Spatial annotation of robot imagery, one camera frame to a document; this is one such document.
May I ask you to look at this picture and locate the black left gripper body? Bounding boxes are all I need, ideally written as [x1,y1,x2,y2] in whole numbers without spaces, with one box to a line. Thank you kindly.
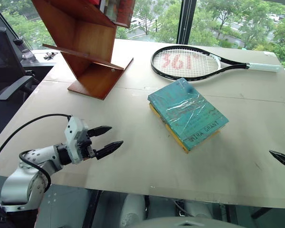
[77,130,97,160]

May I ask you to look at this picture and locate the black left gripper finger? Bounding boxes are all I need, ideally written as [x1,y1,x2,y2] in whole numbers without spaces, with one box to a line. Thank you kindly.
[87,126,113,138]
[94,140,124,160]

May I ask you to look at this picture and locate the teal plastic-wrapped book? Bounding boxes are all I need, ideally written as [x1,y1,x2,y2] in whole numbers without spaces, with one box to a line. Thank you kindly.
[147,77,229,151]

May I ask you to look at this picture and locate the brown wooden zigzag bookshelf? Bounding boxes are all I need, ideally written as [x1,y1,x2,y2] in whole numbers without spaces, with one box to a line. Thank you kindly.
[31,0,136,101]

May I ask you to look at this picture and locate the red patterned book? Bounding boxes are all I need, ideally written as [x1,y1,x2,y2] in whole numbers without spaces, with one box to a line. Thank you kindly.
[115,0,136,29]

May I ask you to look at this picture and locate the grey green book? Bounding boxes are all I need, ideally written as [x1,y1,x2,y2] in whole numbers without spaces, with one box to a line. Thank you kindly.
[104,0,121,21]

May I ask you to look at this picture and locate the black table leg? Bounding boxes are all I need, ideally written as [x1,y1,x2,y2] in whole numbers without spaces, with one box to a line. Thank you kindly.
[250,206,273,219]
[82,189,103,228]

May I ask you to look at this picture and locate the white rounded robot leg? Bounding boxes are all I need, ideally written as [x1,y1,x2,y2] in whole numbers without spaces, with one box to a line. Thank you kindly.
[181,200,220,219]
[120,194,147,228]

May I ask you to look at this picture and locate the small dark clutter pile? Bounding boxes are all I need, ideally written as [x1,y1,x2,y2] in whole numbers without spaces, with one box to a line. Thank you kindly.
[43,50,60,60]

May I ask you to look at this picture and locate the black side desk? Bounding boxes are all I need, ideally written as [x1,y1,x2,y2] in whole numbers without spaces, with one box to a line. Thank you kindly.
[21,51,57,86]

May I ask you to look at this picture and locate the black white tennis racket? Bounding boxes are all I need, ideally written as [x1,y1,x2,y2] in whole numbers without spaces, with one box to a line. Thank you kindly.
[151,45,281,83]

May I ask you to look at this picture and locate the grey rounded robot torso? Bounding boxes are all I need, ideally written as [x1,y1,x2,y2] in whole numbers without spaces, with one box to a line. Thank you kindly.
[133,215,249,228]

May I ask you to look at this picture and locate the black office chair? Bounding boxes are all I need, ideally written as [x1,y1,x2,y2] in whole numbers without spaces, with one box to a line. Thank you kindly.
[0,26,40,141]

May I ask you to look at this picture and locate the black window mullion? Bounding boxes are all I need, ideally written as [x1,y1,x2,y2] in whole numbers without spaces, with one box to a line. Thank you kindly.
[177,0,197,45]

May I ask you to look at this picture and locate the black diagonal window bar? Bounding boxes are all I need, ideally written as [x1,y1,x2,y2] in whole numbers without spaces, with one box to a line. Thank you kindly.
[0,0,24,46]

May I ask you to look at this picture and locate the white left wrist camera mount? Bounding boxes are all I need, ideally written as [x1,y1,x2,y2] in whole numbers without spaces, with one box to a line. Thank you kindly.
[64,115,89,164]

